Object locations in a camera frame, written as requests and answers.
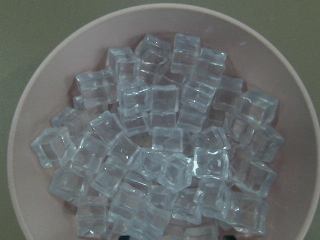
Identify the clear ice cubes pile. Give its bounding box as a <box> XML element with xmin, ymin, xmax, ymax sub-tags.
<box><xmin>30</xmin><ymin>33</ymin><xmax>285</xmax><ymax>240</ymax></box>

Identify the pink bowl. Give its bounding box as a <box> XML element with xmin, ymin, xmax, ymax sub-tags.
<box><xmin>6</xmin><ymin>3</ymin><xmax>320</xmax><ymax>240</ymax></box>

